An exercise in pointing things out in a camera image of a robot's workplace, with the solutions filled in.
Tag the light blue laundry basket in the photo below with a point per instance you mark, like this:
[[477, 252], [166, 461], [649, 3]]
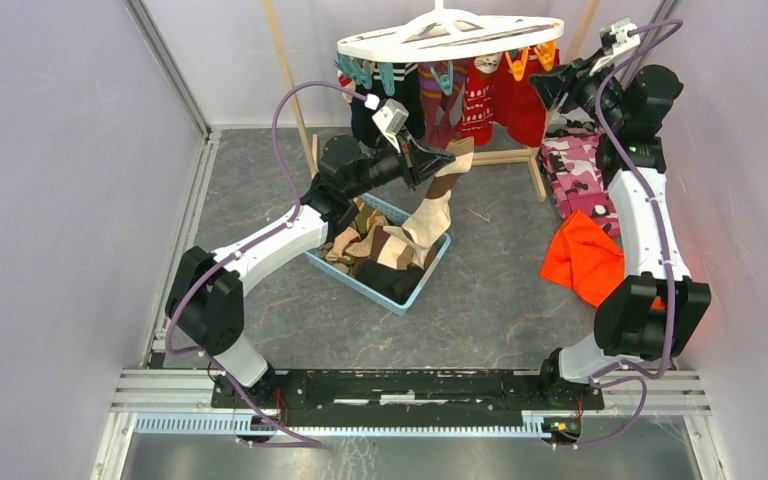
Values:
[[394, 215]]

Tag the pink camouflage cloth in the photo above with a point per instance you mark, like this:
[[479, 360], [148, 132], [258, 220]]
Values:
[[574, 182]]

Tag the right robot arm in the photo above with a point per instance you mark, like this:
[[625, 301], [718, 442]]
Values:
[[655, 309]]

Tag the wooden hanger stand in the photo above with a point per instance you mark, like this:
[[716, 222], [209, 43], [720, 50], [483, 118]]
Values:
[[523, 155]]

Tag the tan sock in basket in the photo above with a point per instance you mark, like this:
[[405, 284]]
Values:
[[335, 252]]

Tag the white clothespin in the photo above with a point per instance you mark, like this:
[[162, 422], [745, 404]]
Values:
[[487, 64]]

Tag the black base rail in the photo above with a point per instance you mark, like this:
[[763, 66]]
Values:
[[419, 397]]

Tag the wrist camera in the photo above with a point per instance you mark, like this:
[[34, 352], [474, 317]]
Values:
[[617, 39], [389, 117]]

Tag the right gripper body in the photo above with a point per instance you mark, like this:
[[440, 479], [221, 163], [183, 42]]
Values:
[[587, 91]]

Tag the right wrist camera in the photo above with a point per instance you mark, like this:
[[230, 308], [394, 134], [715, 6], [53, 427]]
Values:
[[617, 39]]

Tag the orange clothespin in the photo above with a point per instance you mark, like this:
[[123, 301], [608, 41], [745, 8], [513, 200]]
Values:
[[517, 61], [546, 54]]

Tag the orange cloth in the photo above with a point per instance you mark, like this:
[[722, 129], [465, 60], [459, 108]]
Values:
[[585, 259]]

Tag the beige red cuffed sock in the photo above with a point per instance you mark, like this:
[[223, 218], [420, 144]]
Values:
[[347, 82]]

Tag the red white patterned sock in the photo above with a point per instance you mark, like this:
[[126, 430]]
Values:
[[477, 114]]

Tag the white round sock hanger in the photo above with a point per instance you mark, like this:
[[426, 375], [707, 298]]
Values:
[[449, 34]]

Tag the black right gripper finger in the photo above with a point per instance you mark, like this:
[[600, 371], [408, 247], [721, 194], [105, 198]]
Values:
[[551, 87], [579, 70]]

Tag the purple striped hanging sock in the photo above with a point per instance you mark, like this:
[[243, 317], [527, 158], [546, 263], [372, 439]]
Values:
[[438, 108]]

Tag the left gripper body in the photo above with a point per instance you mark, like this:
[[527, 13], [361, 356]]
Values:
[[386, 166]]

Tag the cream white sock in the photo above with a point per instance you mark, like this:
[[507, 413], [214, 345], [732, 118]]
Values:
[[410, 244]]

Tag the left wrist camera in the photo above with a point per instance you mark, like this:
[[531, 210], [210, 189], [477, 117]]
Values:
[[389, 117]]

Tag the teal clothespin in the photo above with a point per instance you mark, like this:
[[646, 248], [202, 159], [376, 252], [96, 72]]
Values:
[[443, 74], [387, 78]]

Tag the red santa pattern sock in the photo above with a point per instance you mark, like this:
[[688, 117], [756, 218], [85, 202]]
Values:
[[516, 106]]

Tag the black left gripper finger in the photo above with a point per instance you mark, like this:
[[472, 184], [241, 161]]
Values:
[[418, 176], [428, 157]]

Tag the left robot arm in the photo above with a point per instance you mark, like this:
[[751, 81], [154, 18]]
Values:
[[206, 300]]

